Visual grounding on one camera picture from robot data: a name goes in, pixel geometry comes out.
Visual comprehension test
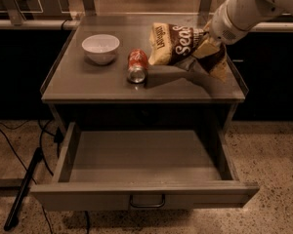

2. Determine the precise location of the brown sea salt chip bag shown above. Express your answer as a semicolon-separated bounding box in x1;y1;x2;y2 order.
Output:
148;22;227;82

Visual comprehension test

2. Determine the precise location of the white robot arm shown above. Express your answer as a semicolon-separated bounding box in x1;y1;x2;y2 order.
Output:
192;0;293;59

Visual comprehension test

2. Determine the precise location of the grey cabinet counter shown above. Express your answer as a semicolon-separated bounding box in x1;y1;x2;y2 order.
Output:
42;14;247;127

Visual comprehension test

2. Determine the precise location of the grey open top drawer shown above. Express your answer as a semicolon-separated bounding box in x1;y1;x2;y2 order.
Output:
31;123;259;211

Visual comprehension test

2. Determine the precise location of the red soda can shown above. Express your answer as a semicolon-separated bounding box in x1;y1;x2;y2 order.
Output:
127;49;148;84

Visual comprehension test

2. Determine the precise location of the white ceramic bowl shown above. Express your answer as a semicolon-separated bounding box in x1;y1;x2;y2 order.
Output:
82;34;120;65

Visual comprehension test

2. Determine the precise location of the black bar on floor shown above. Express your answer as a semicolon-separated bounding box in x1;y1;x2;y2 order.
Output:
4;147;42;231

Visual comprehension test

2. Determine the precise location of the grey right support post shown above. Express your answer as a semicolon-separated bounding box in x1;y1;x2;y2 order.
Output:
198;0;212;25

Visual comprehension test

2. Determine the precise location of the black drawer handle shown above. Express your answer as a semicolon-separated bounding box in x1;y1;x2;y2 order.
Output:
129;195;166;209

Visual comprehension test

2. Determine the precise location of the grey left support post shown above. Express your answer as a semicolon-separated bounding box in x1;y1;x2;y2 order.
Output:
2;0;24;26

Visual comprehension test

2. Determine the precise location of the white horizontal rail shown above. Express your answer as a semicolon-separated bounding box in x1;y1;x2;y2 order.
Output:
0;19;293;33

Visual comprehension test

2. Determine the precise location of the black floor cable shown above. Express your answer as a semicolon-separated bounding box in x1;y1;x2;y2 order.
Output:
0;119;64;234

